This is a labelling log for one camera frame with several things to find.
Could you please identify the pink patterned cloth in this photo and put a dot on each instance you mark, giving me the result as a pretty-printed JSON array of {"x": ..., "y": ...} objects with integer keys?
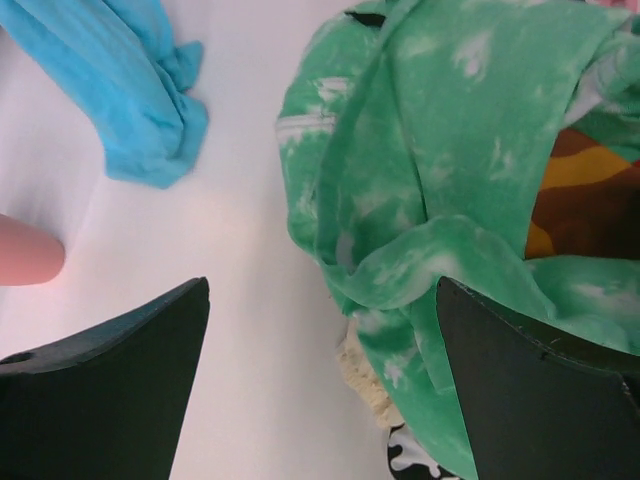
[{"x": 627, "y": 4}]

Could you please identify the black orange patterned cloth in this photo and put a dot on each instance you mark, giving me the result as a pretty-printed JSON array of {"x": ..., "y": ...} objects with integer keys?
[{"x": 408, "y": 460}]

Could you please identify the cream cloth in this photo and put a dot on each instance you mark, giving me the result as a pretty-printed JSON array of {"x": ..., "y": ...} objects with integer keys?
[{"x": 360, "y": 376}]

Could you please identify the green tie-dye cloth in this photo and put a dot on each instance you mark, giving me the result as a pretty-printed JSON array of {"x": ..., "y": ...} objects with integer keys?
[{"x": 413, "y": 142}]

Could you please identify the pink plastic cup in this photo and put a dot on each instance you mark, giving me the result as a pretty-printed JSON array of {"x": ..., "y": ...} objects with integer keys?
[{"x": 29, "y": 255}]

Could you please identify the blue cloth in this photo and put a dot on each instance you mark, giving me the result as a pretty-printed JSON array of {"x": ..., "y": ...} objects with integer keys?
[{"x": 119, "y": 63}]

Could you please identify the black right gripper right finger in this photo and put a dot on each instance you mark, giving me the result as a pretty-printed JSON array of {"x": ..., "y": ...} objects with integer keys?
[{"x": 538, "y": 402}]

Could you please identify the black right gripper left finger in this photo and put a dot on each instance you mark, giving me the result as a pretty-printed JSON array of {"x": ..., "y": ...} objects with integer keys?
[{"x": 107, "y": 402}]

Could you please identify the orange camouflage cloth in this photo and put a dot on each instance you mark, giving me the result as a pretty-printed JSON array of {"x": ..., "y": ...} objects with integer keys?
[{"x": 587, "y": 203}]

